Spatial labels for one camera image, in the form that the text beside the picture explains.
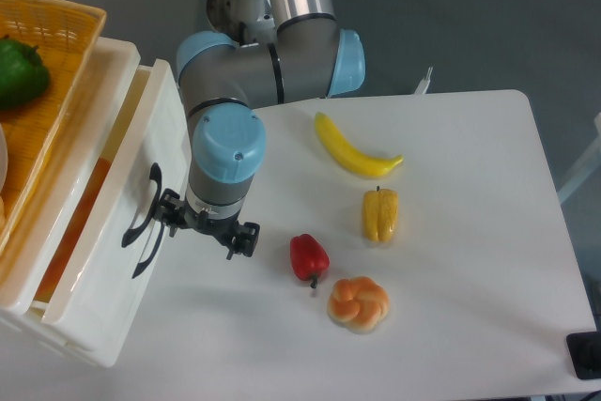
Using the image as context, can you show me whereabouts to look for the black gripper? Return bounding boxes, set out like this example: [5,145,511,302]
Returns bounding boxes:
[154,189,260,260]

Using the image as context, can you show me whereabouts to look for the white drawer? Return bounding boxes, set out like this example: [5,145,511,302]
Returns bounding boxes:
[31,60,189,349]
[116,212,170,327]

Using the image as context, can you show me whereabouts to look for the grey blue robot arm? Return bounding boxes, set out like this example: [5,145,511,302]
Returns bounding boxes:
[146,0,365,256]

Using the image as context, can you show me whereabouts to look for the white drawer cabinet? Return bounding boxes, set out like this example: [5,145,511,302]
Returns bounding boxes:
[1,38,190,367]

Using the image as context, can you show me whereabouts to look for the red bell pepper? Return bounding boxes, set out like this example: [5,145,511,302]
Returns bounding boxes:
[289,234,330,289]

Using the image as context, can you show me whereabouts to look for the orange baguette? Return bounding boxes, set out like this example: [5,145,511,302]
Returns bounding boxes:
[34,158,111,303]

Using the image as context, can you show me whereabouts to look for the yellow banana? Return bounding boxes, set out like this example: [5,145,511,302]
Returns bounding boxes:
[314,112,404,178]

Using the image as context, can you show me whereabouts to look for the knotted bread roll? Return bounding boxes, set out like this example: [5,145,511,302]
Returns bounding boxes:
[327,276,391,333]

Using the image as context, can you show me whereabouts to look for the yellow bell pepper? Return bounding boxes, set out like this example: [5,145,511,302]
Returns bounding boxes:
[362,186,399,242]

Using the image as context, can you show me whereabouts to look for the white object in basket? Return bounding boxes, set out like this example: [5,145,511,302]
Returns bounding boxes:
[0,127,8,191]

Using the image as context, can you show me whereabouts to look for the yellow woven basket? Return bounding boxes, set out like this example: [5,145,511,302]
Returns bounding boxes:
[1,0,106,246]

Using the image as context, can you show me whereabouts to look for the green bell pepper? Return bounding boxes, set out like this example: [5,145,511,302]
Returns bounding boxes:
[1,35,51,110]

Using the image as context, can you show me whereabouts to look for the black device at edge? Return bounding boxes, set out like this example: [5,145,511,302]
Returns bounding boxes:
[566,332,601,380]

